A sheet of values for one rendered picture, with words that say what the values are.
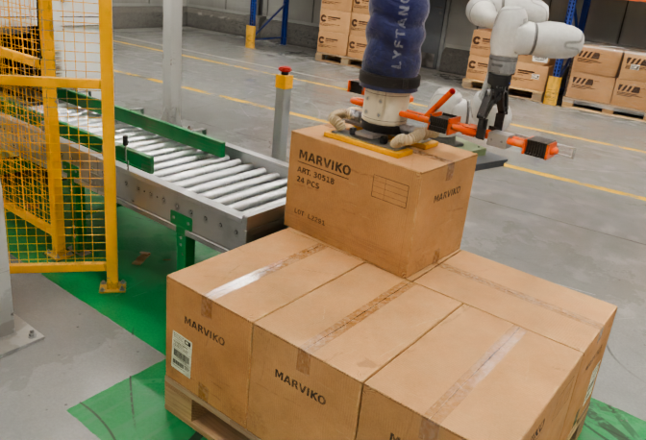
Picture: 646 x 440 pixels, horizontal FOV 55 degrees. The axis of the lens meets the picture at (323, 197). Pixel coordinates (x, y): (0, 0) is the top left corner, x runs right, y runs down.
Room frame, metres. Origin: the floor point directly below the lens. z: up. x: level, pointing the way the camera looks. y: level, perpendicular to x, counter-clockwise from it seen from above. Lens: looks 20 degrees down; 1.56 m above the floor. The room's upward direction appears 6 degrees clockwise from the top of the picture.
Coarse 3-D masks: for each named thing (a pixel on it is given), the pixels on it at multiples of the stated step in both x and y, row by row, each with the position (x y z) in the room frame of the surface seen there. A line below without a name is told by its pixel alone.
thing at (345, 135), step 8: (352, 128) 2.29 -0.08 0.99; (328, 136) 2.31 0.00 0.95; (336, 136) 2.28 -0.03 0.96; (344, 136) 2.27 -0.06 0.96; (352, 136) 2.26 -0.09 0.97; (360, 136) 2.27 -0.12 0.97; (384, 136) 2.21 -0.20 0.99; (352, 144) 2.24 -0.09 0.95; (360, 144) 2.21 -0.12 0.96; (368, 144) 2.20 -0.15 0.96; (376, 144) 2.19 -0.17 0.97; (384, 144) 2.20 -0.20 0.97; (384, 152) 2.15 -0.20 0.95; (392, 152) 2.13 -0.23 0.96; (400, 152) 2.14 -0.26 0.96; (408, 152) 2.17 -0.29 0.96
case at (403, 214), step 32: (320, 128) 2.44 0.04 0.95; (320, 160) 2.26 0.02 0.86; (352, 160) 2.17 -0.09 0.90; (384, 160) 2.08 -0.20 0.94; (416, 160) 2.11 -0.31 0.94; (448, 160) 2.16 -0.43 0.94; (288, 192) 2.35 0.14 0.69; (320, 192) 2.25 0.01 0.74; (352, 192) 2.16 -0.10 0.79; (384, 192) 2.07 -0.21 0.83; (416, 192) 1.99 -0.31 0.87; (448, 192) 2.15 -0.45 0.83; (288, 224) 2.34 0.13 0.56; (320, 224) 2.24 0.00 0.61; (352, 224) 2.15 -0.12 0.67; (384, 224) 2.06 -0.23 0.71; (416, 224) 2.00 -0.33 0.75; (448, 224) 2.19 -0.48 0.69; (384, 256) 2.05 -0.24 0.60; (416, 256) 2.03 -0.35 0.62
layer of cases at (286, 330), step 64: (256, 256) 2.05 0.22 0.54; (320, 256) 2.10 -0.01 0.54; (448, 256) 2.22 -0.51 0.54; (192, 320) 1.76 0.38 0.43; (256, 320) 1.62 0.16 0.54; (320, 320) 1.66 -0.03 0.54; (384, 320) 1.69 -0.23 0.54; (448, 320) 1.73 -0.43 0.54; (512, 320) 1.77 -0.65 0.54; (576, 320) 1.81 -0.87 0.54; (192, 384) 1.76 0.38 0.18; (256, 384) 1.59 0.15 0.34; (320, 384) 1.45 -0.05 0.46; (384, 384) 1.37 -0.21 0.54; (448, 384) 1.40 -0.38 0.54; (512, 384) 1.43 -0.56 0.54; (576, 384) 1.64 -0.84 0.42
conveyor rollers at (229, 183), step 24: (72, 120) 3.64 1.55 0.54; (96, 120) 3.67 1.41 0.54; (144, 144) 3.30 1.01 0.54; (168, 144) 3.33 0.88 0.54; (168, 168) 2.90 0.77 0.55; (192, 168) 3.00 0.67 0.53; (216, 168) 3.01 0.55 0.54; (240, 168) 3.03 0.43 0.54; (264, 168) 3.06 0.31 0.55; (216, 192) 2.66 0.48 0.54; (240, 192) 2.67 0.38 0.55; (264, 192) 2.78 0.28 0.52
